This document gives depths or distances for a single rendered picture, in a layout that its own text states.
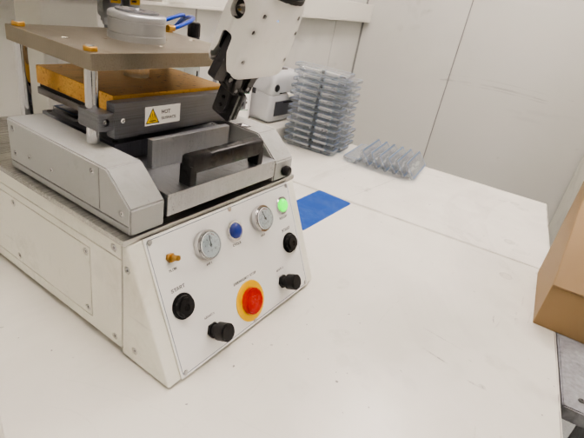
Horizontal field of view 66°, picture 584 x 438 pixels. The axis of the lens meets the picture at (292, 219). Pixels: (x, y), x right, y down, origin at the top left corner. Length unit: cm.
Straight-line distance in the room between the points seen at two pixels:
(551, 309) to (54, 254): 81
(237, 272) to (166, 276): 13
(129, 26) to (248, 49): 21
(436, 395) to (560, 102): 239
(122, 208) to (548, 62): 261
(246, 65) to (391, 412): 47
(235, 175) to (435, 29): 241
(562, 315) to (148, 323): 70
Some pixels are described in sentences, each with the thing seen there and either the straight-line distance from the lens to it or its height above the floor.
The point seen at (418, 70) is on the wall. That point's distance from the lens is 297.
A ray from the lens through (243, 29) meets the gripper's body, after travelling 53.
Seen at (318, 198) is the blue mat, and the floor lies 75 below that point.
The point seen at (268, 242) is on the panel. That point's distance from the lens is 71.
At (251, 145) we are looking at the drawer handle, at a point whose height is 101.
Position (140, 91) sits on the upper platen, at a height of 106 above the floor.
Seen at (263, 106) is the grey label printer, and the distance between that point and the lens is 155.
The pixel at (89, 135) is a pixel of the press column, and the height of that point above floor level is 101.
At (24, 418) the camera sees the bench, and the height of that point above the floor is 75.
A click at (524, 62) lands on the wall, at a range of 290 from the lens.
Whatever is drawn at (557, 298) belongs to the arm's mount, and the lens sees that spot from 92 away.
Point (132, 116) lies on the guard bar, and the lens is 61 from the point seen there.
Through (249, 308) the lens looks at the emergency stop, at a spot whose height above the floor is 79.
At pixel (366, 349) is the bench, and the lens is 71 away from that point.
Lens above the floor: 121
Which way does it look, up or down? 27 degrees down
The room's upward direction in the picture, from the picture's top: 11 degrees clockwise
